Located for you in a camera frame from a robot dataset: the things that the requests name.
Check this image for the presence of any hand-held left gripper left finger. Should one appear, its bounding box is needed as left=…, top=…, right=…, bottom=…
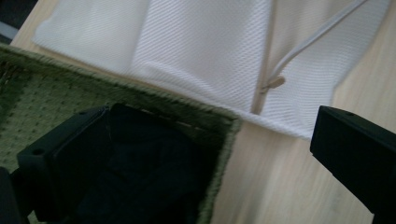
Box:
left=17, top=105, right=110, bottom=222

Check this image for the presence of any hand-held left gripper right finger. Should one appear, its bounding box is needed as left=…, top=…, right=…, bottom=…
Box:
left=310, top=105, right=396, bottom=224

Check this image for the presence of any green woven basket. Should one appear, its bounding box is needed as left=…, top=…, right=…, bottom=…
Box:
left=0, top=43, right=243, bottom=224

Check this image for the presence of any black cloth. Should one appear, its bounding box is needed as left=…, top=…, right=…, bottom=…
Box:
left=55, top=104, right=220, bottom=224

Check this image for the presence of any white mesh laundry bag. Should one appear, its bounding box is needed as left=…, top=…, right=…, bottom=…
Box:
left=32, top=0, right=391, bottom=140

